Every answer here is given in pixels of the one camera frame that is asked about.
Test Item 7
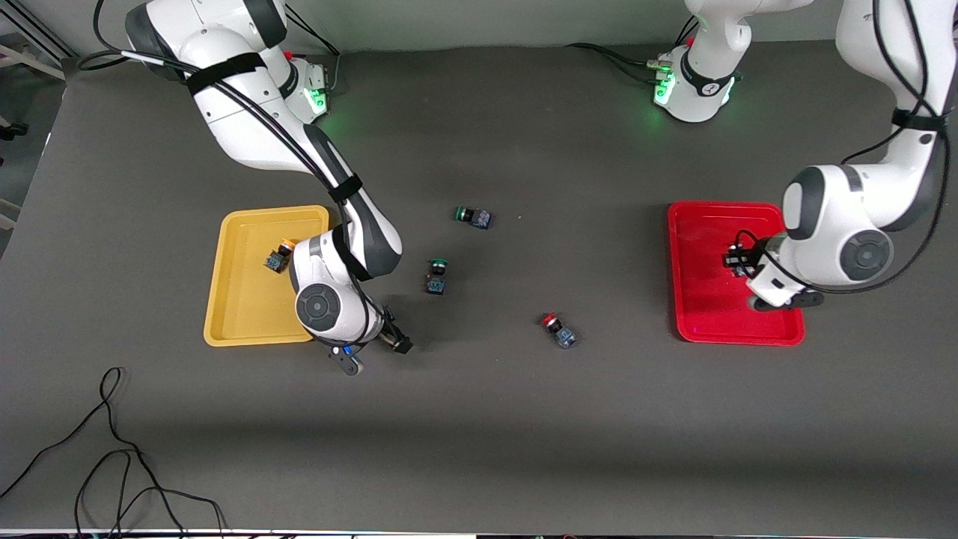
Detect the black right arm base cable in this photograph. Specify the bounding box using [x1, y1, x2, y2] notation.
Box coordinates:
[284, 6, 342, 95]

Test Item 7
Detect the red plastic tray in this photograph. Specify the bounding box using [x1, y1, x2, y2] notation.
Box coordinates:
[668, 201, 806, 347]

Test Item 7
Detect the yellow push button switch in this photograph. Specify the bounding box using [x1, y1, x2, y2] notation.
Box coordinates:
[263, 240, 296, 274]

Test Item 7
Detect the grey metal frame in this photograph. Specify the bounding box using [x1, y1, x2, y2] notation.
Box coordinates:
[0, 9, 67, 82]

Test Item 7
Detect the yellow plastic tray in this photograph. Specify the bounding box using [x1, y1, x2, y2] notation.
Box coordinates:
[204, 205, 330, 347]

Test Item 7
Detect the thin black loose cable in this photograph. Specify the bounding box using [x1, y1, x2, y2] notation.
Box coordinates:
[0, 367, 225, 539]

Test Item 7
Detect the black left arm base cable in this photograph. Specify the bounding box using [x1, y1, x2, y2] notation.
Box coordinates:
[672, 13, 701, 49]
[565, 43, 671, 83]

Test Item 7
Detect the black arm base cable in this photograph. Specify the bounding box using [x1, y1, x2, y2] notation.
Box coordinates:
[565, 43, 671, 83]
[284, 6, 342, 95]
[672, 13, 701, 49]

